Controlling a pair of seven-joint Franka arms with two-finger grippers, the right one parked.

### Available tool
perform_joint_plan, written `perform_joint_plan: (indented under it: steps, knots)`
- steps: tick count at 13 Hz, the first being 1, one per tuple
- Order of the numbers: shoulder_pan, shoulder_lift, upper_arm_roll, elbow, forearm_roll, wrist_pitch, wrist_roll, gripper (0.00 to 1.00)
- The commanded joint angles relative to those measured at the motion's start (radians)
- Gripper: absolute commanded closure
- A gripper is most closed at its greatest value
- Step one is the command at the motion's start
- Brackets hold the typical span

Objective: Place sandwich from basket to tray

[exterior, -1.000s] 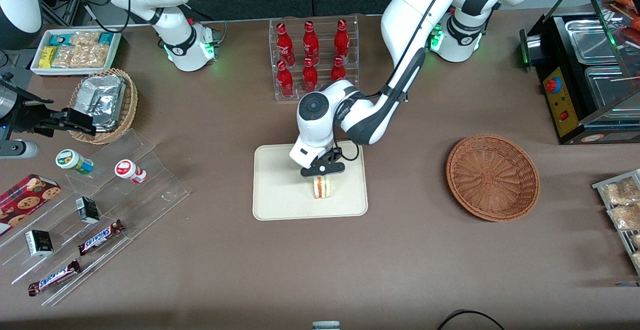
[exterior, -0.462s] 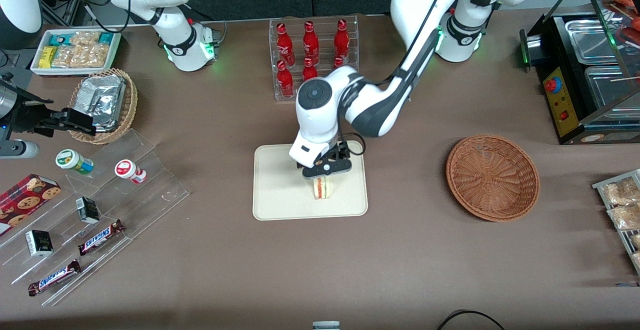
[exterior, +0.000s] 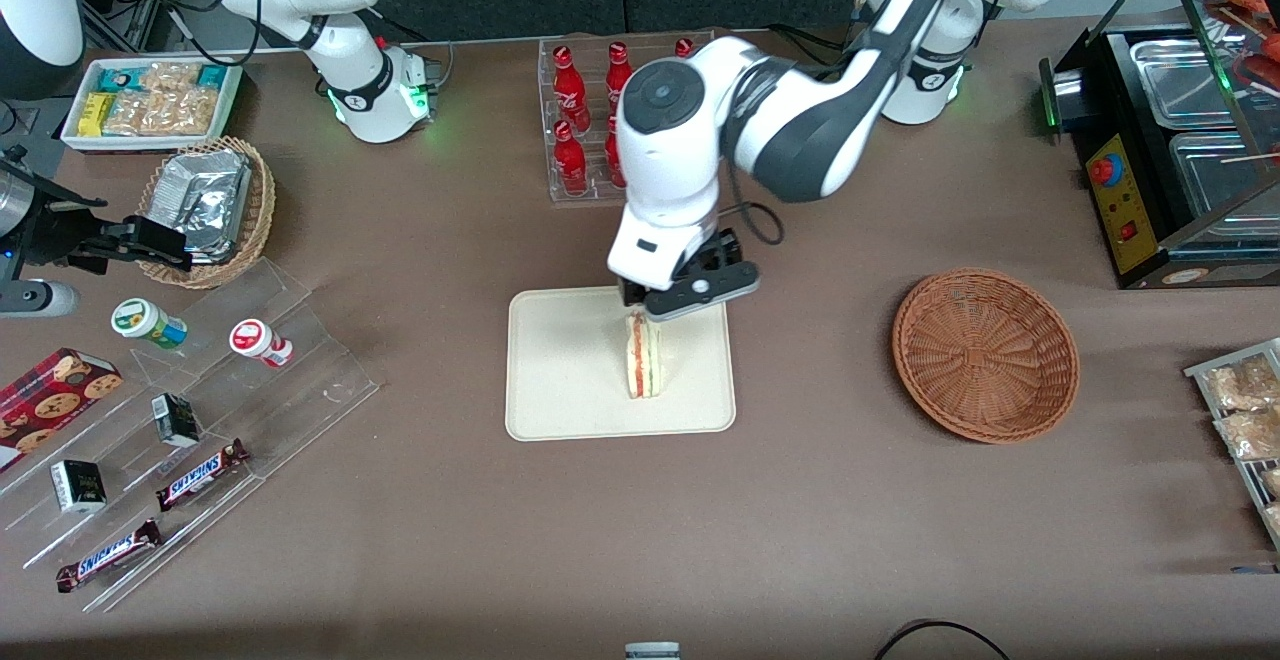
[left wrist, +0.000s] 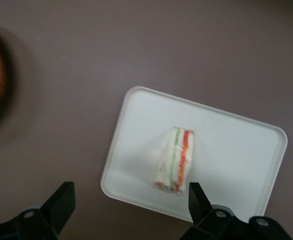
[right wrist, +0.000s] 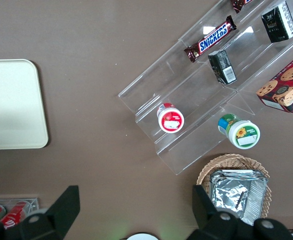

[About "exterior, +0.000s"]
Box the red plaid cookie box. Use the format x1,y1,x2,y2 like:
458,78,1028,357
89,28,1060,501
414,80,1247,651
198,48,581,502
0,347,124,473

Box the brown Snickers bar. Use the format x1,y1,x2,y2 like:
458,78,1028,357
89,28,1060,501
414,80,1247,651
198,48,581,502
155,438,251,513
55,518,163,593

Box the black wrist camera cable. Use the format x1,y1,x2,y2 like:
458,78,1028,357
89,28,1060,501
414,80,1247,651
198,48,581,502
724,165,787,247

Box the black hot food display case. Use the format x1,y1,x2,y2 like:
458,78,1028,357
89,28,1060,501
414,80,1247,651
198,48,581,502
1038,0,1280,291

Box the clear acrylic stepped stand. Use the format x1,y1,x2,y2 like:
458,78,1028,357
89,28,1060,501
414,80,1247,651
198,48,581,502
0,258,381,613

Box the clear cracker bag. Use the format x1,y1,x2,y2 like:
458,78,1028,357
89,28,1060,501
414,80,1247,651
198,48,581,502
105,62,218,137

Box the red lid drink cup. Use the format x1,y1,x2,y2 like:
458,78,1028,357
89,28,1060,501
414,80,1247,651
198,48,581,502
229,318,294,369

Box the green lid drink cup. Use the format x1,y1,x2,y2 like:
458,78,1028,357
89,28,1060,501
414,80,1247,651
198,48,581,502
110,297,189,351

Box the brown wicker basket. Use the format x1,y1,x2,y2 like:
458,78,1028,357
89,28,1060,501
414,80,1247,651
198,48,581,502
892,268,1081,444

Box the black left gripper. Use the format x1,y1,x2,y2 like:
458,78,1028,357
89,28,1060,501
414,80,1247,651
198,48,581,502
619,228,749,312

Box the light wicker basket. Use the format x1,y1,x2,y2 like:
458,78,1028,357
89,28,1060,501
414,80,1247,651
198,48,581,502
137,136,277,290

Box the silver foil packet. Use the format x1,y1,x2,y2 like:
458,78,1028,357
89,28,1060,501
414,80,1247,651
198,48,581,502
150,148,253,263

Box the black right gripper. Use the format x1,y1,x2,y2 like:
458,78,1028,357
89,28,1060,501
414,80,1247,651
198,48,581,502
18,178,193,274

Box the black table cable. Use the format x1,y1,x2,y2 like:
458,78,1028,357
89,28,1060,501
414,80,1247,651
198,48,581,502
873,619,1011,660

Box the clear acrylic bottle rack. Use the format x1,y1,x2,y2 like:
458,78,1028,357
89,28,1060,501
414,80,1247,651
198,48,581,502
538,29,720,203

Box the black arm base cables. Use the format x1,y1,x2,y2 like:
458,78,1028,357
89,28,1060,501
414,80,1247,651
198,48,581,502
768,24,857,69

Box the clear bag of pastries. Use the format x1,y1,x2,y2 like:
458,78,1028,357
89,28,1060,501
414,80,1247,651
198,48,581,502
1213,407,1280,462
1203,354,1280,412

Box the cream plastic tray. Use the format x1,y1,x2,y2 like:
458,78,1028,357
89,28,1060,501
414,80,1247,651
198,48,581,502
505,281,738,442

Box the steel food pan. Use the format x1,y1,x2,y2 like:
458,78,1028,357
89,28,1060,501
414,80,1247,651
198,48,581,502
1130,35,1241,129
1168,130,1280,241

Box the triangular sandwich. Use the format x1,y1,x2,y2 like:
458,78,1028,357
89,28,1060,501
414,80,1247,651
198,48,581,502
625,308,665,400

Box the small black carton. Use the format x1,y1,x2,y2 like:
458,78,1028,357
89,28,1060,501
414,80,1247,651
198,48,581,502
150,392,202,449
50,459,108,514

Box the grey wire snack tray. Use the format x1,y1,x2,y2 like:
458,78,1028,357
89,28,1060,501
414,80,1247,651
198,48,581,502
1184,338,1280,551

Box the white snack tray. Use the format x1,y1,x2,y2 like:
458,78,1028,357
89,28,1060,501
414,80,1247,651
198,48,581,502
60,57,244,154

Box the yellow snack packet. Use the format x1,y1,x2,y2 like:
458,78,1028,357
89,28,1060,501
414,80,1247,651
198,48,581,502
78,92,116,138

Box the red skewered sausage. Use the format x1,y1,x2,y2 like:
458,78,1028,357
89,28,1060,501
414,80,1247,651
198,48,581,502
1205,0,1276,33

